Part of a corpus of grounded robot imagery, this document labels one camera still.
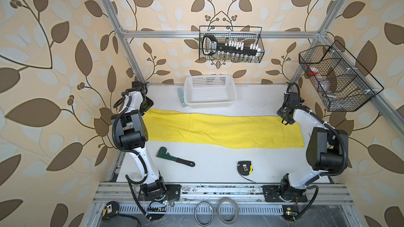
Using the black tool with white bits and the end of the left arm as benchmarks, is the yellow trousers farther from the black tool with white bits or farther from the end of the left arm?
the black tool with white bits

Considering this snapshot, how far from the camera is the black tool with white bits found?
0.84m

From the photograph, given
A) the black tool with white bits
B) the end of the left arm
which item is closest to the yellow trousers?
the end of the left arm
